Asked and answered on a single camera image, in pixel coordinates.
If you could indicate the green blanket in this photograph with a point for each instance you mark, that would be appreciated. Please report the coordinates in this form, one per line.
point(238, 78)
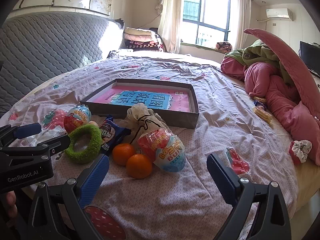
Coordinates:
point(260, 52)

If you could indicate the blue cookie packet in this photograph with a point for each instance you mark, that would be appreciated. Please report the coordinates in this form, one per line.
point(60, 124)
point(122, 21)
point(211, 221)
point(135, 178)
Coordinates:
point(110, 133)

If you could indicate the pink quilt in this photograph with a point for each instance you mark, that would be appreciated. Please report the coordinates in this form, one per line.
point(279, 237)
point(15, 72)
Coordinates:
point(265, 80)

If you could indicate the orange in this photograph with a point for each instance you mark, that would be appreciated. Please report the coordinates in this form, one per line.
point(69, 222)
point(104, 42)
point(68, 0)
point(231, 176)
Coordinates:
point(123, 153)
point(138, 166)

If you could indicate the strawberry print bed sheet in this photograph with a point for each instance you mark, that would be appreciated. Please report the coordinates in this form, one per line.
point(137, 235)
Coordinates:
point(175, 200)

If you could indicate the dark patterned folded blanket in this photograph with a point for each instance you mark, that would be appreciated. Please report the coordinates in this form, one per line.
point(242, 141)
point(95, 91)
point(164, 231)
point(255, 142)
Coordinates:
point(141, 45)

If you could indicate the pink folded blanket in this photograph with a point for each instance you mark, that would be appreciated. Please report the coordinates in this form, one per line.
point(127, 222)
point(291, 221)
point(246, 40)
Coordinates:
point(140, 38)

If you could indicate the egg toy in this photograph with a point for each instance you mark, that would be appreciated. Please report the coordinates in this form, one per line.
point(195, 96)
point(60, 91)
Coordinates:
point(75, 118)
point(165, 152)

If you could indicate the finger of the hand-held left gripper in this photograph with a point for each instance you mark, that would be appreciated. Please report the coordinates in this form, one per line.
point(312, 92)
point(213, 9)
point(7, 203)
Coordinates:
point(53, 143)
point(27, 131)

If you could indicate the white air conditioner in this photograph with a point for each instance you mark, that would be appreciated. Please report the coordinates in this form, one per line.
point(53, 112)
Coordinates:
point(278, 14)

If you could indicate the grey cardboard box tray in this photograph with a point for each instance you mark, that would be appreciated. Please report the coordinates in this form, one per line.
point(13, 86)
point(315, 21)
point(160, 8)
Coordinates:
point(180, 121)

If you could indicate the green window sill cushion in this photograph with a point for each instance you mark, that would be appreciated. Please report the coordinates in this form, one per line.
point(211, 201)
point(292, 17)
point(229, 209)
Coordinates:
point(197, 46)

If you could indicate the orange biscuit snack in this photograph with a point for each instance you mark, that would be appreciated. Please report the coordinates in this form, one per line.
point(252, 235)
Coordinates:
point(260, 99)

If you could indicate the floral folded blanket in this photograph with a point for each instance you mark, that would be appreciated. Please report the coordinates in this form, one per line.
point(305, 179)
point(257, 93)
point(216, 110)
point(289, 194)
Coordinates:
point(223, 46)

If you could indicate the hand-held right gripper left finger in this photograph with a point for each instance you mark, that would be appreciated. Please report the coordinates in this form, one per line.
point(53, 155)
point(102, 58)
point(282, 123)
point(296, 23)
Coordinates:
point(93, 177)

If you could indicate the dark framed window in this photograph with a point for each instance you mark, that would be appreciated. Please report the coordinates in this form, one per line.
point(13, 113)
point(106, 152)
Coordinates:
point(207, 15)

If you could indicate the red and white scrunchie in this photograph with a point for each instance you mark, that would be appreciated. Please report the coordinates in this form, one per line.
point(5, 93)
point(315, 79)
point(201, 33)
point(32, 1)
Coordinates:
point(301, 151)

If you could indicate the small blue snack packet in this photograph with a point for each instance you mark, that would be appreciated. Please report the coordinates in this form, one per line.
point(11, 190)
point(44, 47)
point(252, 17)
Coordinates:
point(257, 103)

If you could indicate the person's left hand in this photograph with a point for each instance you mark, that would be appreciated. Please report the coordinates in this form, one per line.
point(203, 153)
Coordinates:
point(10, 203)

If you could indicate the cream folded blanket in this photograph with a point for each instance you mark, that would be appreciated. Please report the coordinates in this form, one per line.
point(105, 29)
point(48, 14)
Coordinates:
point(137, 31)

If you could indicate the black patterned cloth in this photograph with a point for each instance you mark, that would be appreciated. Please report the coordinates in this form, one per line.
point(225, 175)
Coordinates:
point(113, 54)

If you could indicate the black television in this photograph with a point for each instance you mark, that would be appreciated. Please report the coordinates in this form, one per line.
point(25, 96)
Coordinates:
point(311, 57)

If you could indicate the grey quilted headboard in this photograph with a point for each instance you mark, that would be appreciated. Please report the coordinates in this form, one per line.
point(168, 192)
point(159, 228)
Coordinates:
point(50, 42)

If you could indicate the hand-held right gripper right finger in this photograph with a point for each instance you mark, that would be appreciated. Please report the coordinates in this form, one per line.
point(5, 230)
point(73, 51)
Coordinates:
point(222, 180)

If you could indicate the cream curtain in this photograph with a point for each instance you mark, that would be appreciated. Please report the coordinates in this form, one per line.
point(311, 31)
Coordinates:
point(242, 20)
point(172, 10)

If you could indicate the yellow wafer snack packet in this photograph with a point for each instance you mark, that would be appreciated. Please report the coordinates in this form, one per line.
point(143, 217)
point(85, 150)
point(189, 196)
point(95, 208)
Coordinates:
point(262, 113)

